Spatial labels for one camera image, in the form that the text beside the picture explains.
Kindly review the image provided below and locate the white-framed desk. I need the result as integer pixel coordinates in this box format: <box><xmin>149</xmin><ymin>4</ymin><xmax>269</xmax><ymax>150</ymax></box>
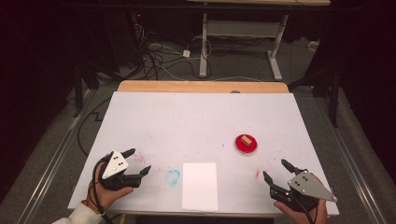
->
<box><xmin>186</xmin><ymin>0</ymin><xmax>332</xmax><ymax>82</ymax></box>

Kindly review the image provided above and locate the wooden table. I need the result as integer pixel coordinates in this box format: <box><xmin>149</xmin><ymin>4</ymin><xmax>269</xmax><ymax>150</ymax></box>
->
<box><xmin>117</xmin><ymin>79</ymin><xmax>290</xmax><ymax>94</ymax></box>

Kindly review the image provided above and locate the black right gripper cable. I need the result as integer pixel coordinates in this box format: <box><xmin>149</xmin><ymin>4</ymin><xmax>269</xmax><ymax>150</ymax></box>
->
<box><xmin>293</xmin><ymin>197</ymin><xmax>318</xmax><ymax>224</ymax></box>

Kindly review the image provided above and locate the person's left hand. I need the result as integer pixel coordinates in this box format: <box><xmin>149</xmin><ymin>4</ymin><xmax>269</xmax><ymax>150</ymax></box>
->
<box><xmin>88</xmin><ymin>163</ymin><xmax>134</xmax><ymax>212</ymax></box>

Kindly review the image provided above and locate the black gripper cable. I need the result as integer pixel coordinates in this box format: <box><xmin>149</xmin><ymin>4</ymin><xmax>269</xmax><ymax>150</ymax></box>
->
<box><xmin>293</xmin><ymin>197</ymin><xmax>318</xmax><ymax>224</ymax></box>
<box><xmin>90</xmin><ymin>155</ymin><xmax>115</xmax><ymax>224</ymax></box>

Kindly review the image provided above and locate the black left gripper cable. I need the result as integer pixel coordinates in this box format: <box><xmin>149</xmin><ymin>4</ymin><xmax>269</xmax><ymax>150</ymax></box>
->
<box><xmin>90</xmin><ymin>155</ymin><xmax>115</xmax><ymax>224</ymax></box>

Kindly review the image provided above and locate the white paper sheet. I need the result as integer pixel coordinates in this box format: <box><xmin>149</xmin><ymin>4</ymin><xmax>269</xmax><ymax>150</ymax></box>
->
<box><xmin>181</xmin><ymin>161</ymin><xmax>219</xmax><ymax>213</ymax></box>

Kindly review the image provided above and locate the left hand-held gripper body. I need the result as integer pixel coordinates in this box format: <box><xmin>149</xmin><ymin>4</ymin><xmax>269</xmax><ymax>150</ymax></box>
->
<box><xmin>98</xmin><ymin>150</ymin><xmax>144</xmax><ymax>191</ymax></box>

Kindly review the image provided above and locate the aluminium floor rail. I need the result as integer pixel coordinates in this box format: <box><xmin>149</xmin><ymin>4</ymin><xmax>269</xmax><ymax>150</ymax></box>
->
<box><xmin>15</xmin><ymin>90</ymin><xmax>92</xmax><ymax>224</ymax></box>
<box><xmin>314</xmin><ymin>96</ymin><xmax>387</xmax><ymax>224</ymax></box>

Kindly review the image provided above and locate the person's right hand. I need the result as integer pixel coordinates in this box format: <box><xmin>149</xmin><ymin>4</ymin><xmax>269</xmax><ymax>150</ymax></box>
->
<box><xmin>274</xmin><ymin>199</ymin><xmax>329</xmax><ymax>224</ymax></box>

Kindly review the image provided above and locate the tangle of floor cables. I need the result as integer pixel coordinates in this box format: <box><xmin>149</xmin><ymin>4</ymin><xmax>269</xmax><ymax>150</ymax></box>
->
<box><xmin>134</xmin><ymin>24</ymin><xmax>213</xmax><ymax>82</ymax></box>

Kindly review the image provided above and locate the round red ink pad dish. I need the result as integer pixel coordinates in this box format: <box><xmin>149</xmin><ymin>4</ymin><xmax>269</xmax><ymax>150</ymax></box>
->
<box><xmin>234</xmin><ymin>133</ymin><xmax>259</xmax><ymax>156</ymax></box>

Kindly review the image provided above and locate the black floor cable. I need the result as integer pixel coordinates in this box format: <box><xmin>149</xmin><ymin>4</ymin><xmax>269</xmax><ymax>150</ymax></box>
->
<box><xmin>77</xmin><ymin>97</ymin><xmax>111</xmax><ymax>157</ymax></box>

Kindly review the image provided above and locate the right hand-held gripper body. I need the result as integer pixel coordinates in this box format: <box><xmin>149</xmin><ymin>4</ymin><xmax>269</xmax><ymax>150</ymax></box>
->
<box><xmin>269</xmin><ymin>169</ymin><xmax>339</xmax><ymax>214</ymax></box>

